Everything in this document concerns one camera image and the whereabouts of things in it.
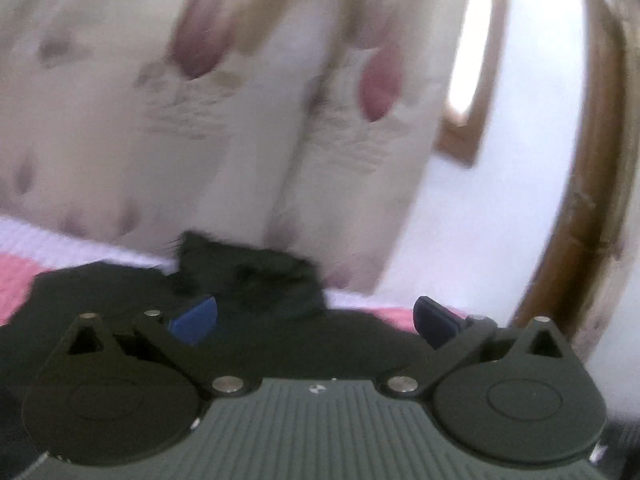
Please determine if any black padded jacket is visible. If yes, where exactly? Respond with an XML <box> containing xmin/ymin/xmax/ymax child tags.
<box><xmin>0</xmin><ymin>230</ymin><xmax>441</xmax><ymax>461</ymax></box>

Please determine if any wooden door frame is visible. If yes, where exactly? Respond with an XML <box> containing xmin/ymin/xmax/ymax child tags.
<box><xmin>510</xmin><ymin>0</ymin><xmax>640</xmax><ymax>361</ymax></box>

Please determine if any leaf print curtain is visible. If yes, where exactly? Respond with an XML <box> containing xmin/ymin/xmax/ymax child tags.
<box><xmin>0</xmin><ymin>0</ymin><xmax>481</xmax><ymax>293</ymax></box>

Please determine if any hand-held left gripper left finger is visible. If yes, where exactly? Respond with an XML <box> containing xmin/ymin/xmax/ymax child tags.
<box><xmin>52</xmin><ymin>295</ymin><xmax>262</xmax><ymax>397</ymax></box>

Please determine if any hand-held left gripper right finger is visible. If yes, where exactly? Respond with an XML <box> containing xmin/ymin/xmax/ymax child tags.
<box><xmin>384</xmin><ymin>296</ymin><xmax>577</xmax><ymax>402</ymax></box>

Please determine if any pink and white blanket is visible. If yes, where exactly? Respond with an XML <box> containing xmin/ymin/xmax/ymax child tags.
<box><xmin>0</xmin><ymin>215</ymin><xmax>481</xmax><ymax>333</ymax></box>

